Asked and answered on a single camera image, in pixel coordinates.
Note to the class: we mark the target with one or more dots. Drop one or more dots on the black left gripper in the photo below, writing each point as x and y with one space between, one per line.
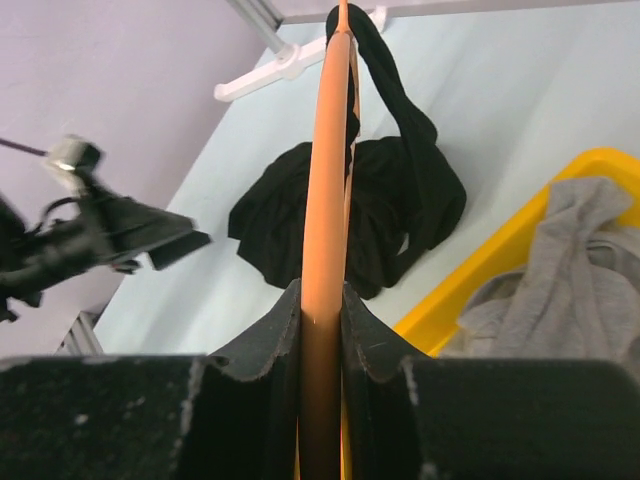
76 234

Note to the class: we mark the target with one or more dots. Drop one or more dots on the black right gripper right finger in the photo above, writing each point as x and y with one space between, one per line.
411 416

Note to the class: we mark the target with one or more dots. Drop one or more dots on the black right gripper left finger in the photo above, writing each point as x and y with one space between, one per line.
228 415

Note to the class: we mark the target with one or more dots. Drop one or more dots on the orange plastic hanger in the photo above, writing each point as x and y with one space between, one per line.
324 251

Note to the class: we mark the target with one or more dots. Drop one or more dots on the grey tank top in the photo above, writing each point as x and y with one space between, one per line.
578 295

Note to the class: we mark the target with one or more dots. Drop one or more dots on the black tank top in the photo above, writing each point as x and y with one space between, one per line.
406 198

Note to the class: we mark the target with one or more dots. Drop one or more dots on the yellow plastic tray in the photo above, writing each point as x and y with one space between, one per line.
433 321

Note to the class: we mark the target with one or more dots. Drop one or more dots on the white rack base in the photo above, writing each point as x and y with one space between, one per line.
291 60

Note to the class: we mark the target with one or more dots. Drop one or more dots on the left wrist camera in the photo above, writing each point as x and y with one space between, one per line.
72 162

